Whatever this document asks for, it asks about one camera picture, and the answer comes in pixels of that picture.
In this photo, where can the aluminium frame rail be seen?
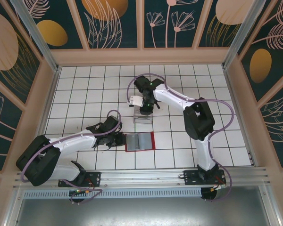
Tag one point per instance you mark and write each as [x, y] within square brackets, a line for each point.
[141, 176]

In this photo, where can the clear acrylic card box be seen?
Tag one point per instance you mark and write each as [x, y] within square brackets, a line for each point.
[143, 120]

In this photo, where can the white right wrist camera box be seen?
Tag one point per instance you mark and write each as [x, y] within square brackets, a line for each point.
[136, 100]

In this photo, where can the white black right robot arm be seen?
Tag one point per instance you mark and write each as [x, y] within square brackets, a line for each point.
[198, 120]

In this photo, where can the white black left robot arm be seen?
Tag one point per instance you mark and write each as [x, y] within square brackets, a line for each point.
[73, 143]

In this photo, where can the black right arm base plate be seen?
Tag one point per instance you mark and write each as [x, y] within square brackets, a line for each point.
[191, 179]

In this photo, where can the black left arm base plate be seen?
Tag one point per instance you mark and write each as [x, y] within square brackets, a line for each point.
[94, 179]

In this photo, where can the red leather card holder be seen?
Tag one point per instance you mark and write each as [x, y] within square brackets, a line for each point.
[143, 142]

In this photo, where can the aluminium corner post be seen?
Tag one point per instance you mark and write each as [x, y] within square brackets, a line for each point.
[239, 35]
[37, 37]

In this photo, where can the grey metal sheet panel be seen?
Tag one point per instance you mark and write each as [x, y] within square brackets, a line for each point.
[141, 212]

